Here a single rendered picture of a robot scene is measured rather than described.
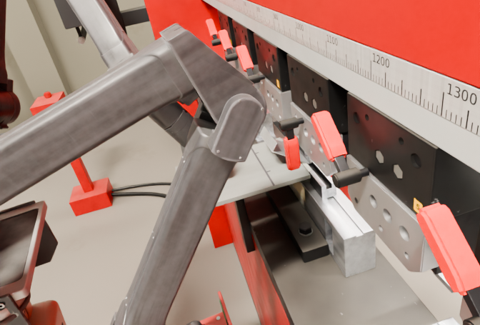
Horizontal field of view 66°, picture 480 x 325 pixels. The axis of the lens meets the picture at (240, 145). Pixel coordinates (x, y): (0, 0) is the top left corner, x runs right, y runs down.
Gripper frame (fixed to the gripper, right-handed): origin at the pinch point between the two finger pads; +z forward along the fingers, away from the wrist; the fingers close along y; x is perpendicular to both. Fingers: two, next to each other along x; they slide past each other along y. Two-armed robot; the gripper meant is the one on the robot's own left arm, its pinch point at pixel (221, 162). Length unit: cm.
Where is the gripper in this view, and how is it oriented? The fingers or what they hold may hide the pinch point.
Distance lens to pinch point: 77.8
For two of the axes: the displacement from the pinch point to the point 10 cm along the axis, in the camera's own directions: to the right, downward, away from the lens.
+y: -2.4, -4.4, 8.6
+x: -7.4, 6.6, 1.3
